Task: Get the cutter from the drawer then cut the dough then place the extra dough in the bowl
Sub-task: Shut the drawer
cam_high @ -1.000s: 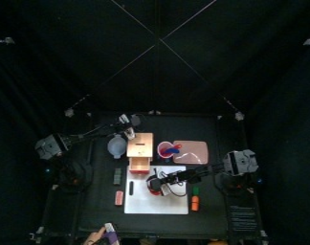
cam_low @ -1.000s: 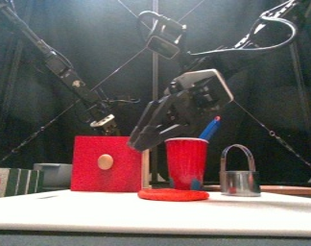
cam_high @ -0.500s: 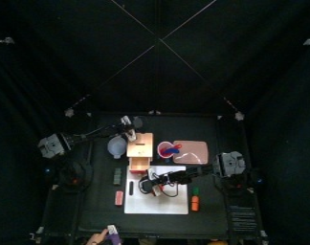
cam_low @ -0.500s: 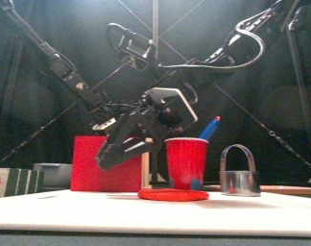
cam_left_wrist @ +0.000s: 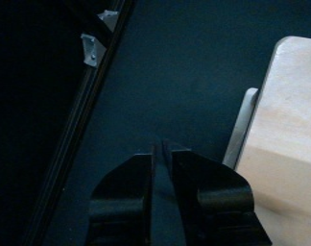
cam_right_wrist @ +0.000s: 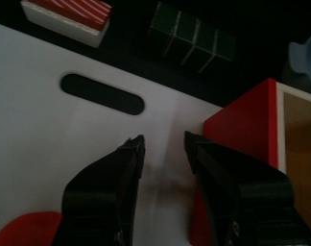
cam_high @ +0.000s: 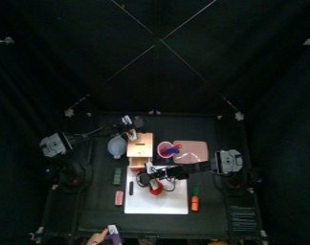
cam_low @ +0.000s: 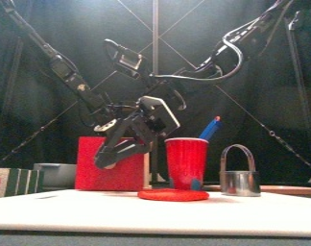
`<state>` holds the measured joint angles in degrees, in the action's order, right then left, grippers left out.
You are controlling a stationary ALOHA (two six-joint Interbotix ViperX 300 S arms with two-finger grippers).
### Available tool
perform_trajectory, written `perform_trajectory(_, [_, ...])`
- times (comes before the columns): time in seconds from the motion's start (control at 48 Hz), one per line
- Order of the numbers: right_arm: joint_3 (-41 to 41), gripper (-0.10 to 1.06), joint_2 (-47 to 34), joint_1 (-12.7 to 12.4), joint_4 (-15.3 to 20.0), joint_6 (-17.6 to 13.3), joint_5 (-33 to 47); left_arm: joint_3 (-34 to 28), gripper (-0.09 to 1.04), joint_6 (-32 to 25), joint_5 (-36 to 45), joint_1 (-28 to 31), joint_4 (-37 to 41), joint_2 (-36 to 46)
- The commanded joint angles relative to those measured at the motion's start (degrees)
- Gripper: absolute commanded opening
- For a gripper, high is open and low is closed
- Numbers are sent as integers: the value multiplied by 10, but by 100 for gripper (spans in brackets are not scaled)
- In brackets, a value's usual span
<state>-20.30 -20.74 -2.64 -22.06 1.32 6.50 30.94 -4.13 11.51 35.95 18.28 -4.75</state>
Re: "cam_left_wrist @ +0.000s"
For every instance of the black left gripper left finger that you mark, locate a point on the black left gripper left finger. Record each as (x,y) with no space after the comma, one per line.
(119,192)

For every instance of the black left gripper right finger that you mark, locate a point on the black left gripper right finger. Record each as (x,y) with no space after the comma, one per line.
(213,198)

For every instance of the light wooden drawer cabinet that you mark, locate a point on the light wooden drawer cabinet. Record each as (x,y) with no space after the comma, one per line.
(285,134)

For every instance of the black aluminium frame rail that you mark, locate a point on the black aluminium frame rail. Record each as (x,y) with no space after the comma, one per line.
(76,128)

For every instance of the grey metal corner bracket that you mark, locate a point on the grey metal corner bracket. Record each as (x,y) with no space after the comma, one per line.
(92,51)
(108,17)

